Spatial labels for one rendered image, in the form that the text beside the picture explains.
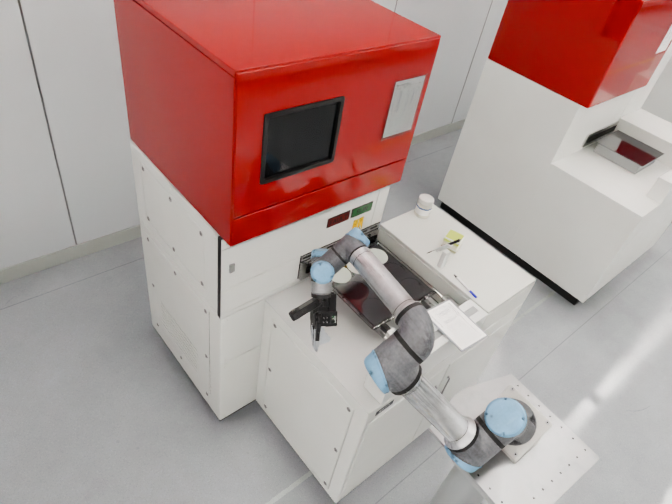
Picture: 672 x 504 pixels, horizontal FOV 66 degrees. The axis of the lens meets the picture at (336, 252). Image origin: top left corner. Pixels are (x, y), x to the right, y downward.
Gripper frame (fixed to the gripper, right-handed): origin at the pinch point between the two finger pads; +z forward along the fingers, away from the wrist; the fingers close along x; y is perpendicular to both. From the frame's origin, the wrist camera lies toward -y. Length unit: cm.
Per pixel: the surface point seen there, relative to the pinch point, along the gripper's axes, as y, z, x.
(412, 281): 48, -18, 23
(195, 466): -40, 72, 56
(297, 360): -1.4, 11.8, 20.2
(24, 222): -126, -31, 148
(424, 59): 35, -100, -4
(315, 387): 4.2, 20.6, 13.0
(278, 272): -8.2, -22.5, 26.5
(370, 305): 26.2, -10.6, 14.3
